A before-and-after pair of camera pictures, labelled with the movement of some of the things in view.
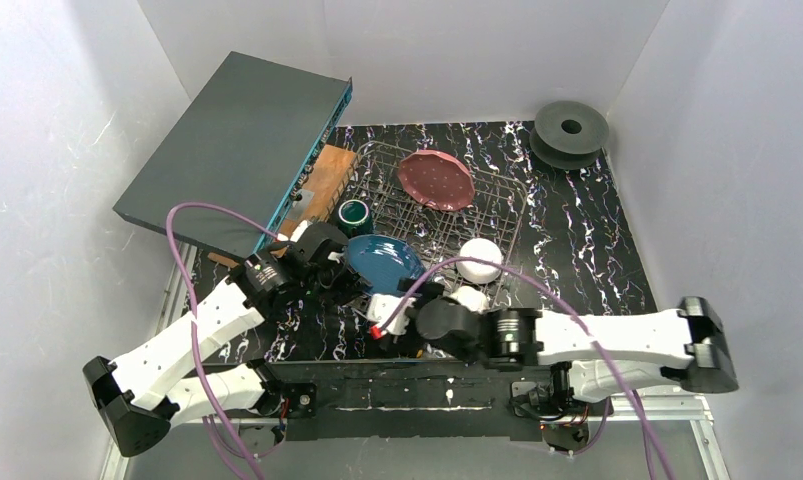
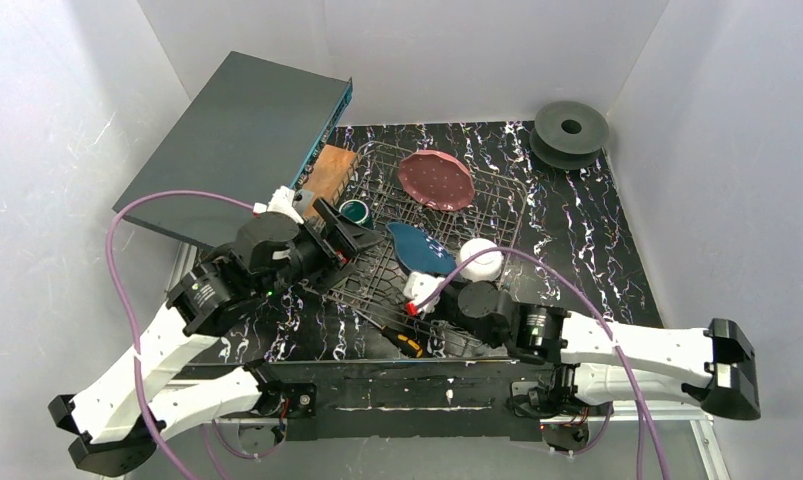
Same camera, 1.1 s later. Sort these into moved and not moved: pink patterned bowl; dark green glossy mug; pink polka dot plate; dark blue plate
Moved: dark blue plate
Not moved: pink patterned bowl; pink polka dot plate; dark green glossy mug
